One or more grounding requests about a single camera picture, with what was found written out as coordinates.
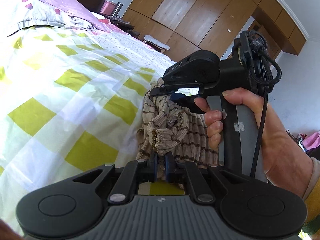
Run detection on beige brown striped sweater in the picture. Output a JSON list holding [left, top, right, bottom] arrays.
[[137, 90, 218, 180]]

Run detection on person's right hand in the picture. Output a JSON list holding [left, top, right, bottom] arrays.
[[194, 87, 314, 198]]

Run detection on small wooden stool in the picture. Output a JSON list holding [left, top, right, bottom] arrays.
[[143, 35, 170, 54]]

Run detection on white floral bed cover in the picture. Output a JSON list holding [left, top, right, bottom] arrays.
[[86, 28, 175, 77]]

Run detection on wooden wardrobe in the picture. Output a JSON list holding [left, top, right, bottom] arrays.
[[123, 0, 306, 61]]

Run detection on dark bedside table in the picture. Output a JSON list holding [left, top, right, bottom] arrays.
[[105, 16, 140, 38]]

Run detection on yellow checkered bed sheet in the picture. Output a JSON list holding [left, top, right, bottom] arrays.
[[0, 24, 186, 235]]

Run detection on pink bed quilt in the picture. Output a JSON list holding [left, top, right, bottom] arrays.
[[92, 12, 125, 33]]

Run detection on steel thermos cup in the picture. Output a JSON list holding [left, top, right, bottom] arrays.
[[111, 2, 123, 17]]

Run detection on pink storage box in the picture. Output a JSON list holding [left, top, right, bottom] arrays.
[[99, 0, 117, 16]]

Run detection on grey patterned pillow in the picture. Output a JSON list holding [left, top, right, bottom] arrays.
[[1, 0, 93, 38]]

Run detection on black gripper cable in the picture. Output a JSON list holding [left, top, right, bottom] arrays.
[[232, 30, 283, 178]]

